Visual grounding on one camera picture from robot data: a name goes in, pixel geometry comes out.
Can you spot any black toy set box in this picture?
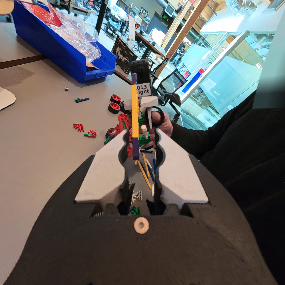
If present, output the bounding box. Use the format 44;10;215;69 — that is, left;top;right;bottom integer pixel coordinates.
111;36;138;74

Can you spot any person's right forearm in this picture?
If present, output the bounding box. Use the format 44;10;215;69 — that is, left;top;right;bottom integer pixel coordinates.
170;90;256;161

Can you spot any red orange printed packet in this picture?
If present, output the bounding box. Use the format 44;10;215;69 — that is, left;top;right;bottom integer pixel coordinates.
22;2;63;26

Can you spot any wooden support post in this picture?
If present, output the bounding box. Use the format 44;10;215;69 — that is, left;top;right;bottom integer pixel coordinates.
160;0;210;65

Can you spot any blue storage bin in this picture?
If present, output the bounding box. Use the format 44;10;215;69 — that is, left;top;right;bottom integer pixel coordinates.
11;0;117;83

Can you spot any person's right hand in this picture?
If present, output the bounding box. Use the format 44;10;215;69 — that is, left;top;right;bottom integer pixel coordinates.
145;110;174;150

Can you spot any black pole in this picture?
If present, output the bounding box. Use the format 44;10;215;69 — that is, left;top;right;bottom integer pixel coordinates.
96;0;109;35

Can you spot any black office chair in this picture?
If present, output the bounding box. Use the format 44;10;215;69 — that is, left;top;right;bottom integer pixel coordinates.
151;57;188;122

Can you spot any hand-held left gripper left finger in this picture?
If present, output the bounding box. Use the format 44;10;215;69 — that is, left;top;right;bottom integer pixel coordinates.
74;129;130;214

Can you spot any clear plastic bag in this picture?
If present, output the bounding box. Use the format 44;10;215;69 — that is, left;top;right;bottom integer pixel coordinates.
50;9;102;67

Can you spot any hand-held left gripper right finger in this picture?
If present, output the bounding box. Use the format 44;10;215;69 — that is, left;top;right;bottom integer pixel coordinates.
153;128;209;216

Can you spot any white document stand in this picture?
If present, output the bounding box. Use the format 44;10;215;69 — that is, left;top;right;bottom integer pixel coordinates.
0;0;16;111

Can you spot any red and green toy model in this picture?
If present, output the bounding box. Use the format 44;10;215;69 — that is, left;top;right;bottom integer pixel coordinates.
105;112;147;158

